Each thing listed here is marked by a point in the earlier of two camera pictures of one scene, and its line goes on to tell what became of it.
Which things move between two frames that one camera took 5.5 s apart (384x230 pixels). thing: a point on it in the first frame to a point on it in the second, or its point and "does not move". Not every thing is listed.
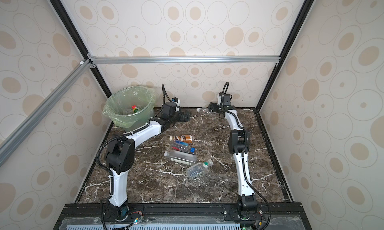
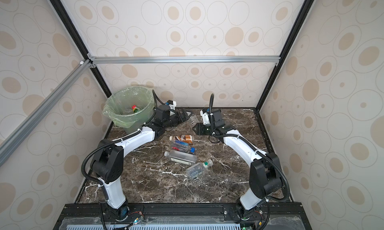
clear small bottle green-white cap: (198, 169) does not move
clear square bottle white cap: (181, 157) does not move
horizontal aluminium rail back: (182, 60) does not move
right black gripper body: (218, 108) to (207, 129)
